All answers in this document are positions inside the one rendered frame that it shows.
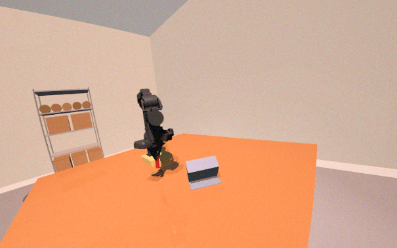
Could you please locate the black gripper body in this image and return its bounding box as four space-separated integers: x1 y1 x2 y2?
134 125 164 149

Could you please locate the grey square panel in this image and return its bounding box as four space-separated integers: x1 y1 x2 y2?
186 156 222 190

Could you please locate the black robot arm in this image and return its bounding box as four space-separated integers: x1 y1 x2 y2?
137 89 174 142

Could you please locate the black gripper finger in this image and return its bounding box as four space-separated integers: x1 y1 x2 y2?
156 142 165 157
147 146 158 160

